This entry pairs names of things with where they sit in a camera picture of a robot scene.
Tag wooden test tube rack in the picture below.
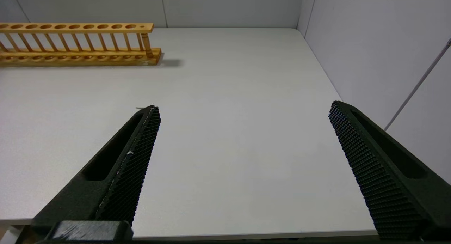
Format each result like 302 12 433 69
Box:
0 23 162 67

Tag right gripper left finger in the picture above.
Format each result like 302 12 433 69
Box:
31 105 162 227

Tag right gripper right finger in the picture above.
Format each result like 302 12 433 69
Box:
328 101 451 242

